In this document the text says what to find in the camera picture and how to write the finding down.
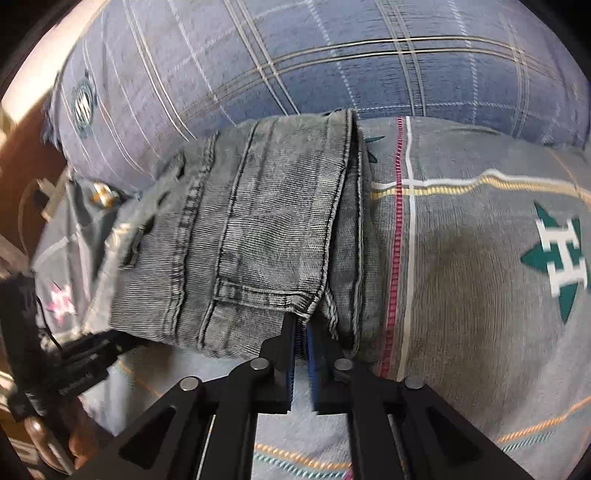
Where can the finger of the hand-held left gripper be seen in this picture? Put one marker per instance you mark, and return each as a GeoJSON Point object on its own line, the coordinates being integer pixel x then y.
{"type": "Point", "coordinates": [111, 344]}

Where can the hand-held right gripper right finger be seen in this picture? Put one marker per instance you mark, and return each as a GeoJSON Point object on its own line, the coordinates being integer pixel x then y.
{"type": "Point", "coordinates": [311, 369]}

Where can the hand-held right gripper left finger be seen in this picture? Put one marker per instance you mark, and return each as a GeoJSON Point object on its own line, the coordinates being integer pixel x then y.
{"type": "Point", "coordinates": [291, 369]}

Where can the grey denim pants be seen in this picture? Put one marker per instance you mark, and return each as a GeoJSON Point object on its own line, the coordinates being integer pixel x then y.
{"type": "Point", "coordinates": [258, 230]}

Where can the person's left hand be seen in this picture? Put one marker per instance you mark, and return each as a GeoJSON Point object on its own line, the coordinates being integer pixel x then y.
{"type": "Point", "coordinates": [81, 438]}

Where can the white power strip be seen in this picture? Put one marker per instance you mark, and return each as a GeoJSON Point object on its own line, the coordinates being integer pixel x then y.
{"type": "Point", "coordinates": [48, 201]}

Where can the brown wooden headboard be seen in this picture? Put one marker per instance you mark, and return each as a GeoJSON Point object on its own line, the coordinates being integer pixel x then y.
{"type": "Point", "coordinates": [23, 161]}

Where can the blue plaid pillow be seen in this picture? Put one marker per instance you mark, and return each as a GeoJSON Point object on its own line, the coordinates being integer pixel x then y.
{"type": "Point", "coordinates": [300, 60]}

